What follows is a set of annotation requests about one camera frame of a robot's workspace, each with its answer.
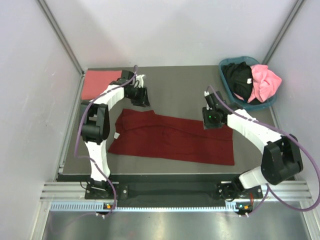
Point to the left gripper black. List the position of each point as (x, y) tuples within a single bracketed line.
[(143, 99)]

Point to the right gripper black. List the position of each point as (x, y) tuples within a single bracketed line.
[(207, 124)]

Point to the dark red t-shirt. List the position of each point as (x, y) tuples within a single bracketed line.
[(147, 134)]

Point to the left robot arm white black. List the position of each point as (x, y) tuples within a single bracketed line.
[(94, 129)]

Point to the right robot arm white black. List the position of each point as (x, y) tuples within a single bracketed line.
[(281, 157)]

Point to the folded coral red t-shirt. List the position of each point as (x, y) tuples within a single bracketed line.
[(97, 81)]

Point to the black t-shirt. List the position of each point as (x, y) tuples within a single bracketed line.
[(239, 79)]

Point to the pink t-shirt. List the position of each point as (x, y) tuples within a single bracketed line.
[(265, 83)]

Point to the teal plastic basket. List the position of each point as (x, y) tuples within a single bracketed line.
[(232, 98)]

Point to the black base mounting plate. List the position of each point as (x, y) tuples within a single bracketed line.
[(171, 194)]

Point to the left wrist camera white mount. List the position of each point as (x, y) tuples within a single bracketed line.
[(140, 81)]

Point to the grey slotted cable duct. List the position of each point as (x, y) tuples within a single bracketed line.
[(59, 206)]

